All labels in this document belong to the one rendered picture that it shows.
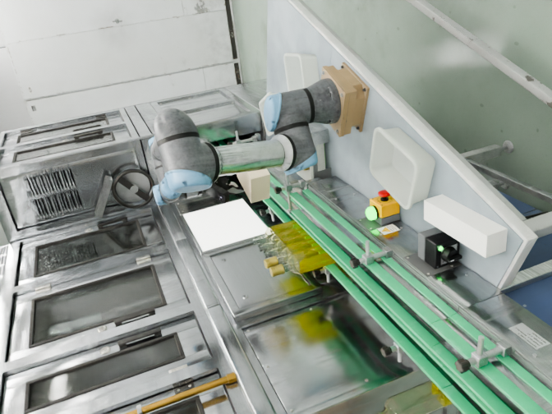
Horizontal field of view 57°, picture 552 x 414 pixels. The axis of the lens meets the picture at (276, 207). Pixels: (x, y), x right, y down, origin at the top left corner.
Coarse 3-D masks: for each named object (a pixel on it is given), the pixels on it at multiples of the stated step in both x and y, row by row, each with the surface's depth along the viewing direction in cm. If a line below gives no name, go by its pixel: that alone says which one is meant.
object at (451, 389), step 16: (272, 208) 226; (336, 272) 176; (352, 288) 167; (368, 304) 159; (384, 320) 151; (400, 336) 145; (416, 352) 138; (432, 368) 133; (448, 384) 127; (464, 400) 123
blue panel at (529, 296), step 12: (516, 204) 171; (540, 240) 150; (540, 252) 144; (528, 264) 140; (528, 288) 131; (540, 288) 130; (516, 300) 128; (528, 300) 127; (540, 300) 126; (540, 312) 123
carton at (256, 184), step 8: (240, 176) 196; (248, 176) 184; (256, 176) 184; (264, 176) 184; (248, 184) 188; (256, 184) 186; (264, 184) 187; (248, 192) 191; (256, 192) 189; (264, 192) 190; (256, 200) 192
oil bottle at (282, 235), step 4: (292, 228) 195; (296, 228) 195; (300, 228) 195; (280, 232) 194; (284, 232) 193; (288, 232) 193; (292, 232) 192; (296, 232) 192; (300, 232) 192; (272, 236) 193; (276, 236) 192; (280, 236) 191; (284, 236) 191; (288, 236) 191; (272, 240) 191; (276, 240) 190; (272, 244) 191
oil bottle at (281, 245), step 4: (304, 232) 191; (292, 236) 190; (296, 236) 189; (300, 236) 189; (304, 236) 189; (308, 236) 188; (280, 240) 188; (284, 240) 188; (288, 240) 187; (292, 240) 187; (296, 240) 187; (300, 240) 186; (304, 240) 186; (308, 240) 187; (276, 244) 187; (280, 244) 186; (284, 244) 185; (288, 244) 185; (292, 244) 185; (280, 248) 185; (284, 248) 184; (280, 252) 185
